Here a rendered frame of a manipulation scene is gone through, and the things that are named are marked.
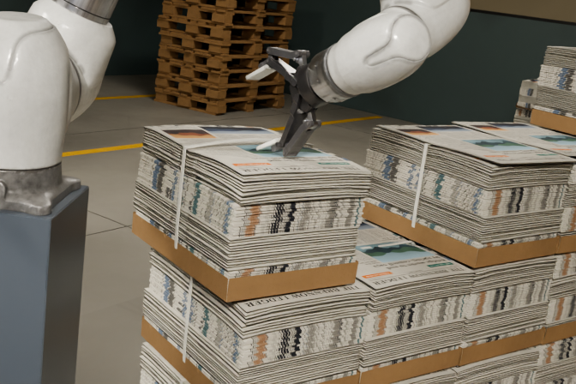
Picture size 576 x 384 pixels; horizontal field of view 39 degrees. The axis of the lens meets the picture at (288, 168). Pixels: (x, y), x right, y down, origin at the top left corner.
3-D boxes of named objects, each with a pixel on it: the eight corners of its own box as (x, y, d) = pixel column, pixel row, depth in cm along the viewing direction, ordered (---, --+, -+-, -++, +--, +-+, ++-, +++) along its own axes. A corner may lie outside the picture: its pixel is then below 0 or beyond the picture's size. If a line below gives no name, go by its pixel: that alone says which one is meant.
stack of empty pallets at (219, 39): (222, 93, 933) (235, -22, 904) (285, 108, 890) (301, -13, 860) (148, 100, 828) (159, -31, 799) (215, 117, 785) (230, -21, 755)
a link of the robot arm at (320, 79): (331, 95, 127) (309, 105, 132) (375, 96, 133) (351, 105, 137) (321, 39, 129) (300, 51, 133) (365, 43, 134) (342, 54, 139)
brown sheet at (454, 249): (355, 214, 199) (357, 197, 198) (435, 207, 217) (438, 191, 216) (474, 268, 171) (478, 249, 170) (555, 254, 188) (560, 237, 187)
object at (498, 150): (375, 128, 193) (376, 123, 193) (456, 127, 211) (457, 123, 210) (498, 167, 165) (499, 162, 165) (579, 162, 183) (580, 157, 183)
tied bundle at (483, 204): (354, 217, 200) (368, 125, 195) (435, 208, 218) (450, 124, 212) (472, 271, 171) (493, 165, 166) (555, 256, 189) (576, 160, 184)
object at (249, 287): (181, 269, 149) (183, 247, 148) (306, 255, 166) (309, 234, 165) (225, 303, 137) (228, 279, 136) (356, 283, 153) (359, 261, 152)
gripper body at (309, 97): (305, 53, 134) (273, 70, 141) (313, 103, 132) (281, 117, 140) (340, 55, 138) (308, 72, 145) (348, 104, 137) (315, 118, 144)
